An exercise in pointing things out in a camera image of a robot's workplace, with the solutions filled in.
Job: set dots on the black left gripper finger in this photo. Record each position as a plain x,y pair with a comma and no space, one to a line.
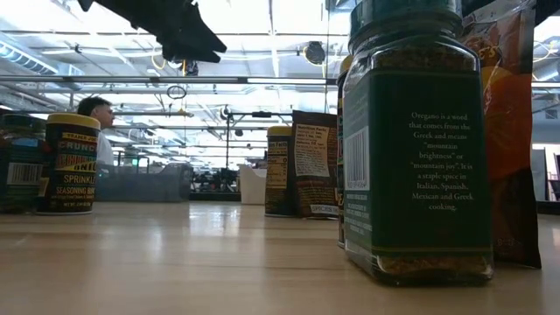
188,30
188,54

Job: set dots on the green oregano spice jar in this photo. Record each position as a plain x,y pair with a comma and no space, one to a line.
415,175
19,184

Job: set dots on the long overhead light bar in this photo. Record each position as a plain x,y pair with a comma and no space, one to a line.
131,80

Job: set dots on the person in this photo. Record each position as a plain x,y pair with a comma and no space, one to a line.
105,151

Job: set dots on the grey plastic bin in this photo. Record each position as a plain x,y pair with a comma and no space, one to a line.
144,186

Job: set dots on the white plastic bin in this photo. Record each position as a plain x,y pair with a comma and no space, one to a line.
251,188

